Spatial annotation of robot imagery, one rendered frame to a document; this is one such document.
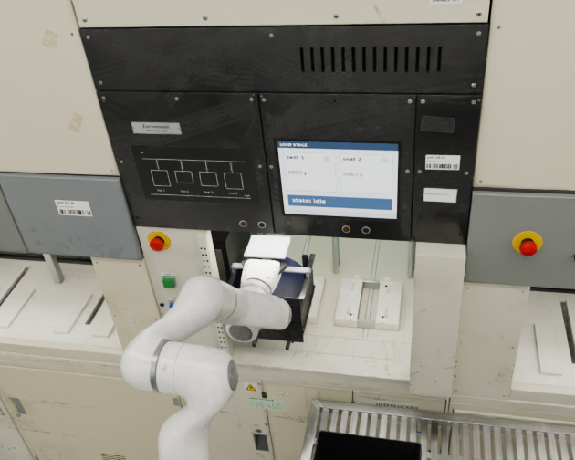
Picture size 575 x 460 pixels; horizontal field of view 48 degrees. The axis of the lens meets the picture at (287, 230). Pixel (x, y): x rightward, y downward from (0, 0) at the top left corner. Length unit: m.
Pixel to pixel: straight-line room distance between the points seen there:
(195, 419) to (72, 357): 1.16
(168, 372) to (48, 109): 0.78
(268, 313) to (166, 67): 0.62
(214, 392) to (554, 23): 0.95
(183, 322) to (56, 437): 1.60
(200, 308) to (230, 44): 0.57
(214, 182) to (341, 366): 0.75
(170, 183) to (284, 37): 0.50
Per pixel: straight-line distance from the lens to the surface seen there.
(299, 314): 1.86
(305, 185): 1.57
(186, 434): 1.28
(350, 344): 2.11
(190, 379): 1.22
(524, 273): 1.70
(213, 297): 1.30
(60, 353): 2.37
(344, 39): 1.39
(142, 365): 1.26
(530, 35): 1.40
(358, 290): 2.24
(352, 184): 1.55
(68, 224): 1.90
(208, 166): 1.61
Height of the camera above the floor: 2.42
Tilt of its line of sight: 37 degrees down
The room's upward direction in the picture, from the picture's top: 6 degrees counter-clockwise
